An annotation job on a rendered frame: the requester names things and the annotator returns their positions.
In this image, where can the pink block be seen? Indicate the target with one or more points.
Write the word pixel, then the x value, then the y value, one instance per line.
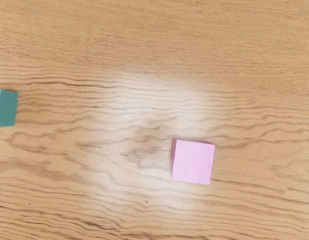
pixel 192 162

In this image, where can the teal block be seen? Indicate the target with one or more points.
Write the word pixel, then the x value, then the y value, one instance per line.
pixel 5 108

